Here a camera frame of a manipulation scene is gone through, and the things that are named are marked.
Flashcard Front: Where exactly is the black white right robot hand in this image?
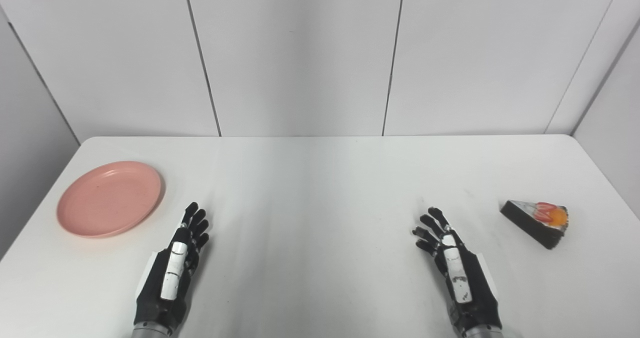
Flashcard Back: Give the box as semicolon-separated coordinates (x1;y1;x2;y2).
413;207;503;332

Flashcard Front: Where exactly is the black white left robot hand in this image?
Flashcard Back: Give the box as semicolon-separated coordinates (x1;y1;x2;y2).
133;202;211;330

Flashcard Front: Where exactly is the chocolate cake slice with fruit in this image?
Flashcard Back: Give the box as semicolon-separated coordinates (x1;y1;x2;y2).
501;200;570;250

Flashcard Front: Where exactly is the pink round plate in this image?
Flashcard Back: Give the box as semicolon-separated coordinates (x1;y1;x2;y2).
56;160;164;239

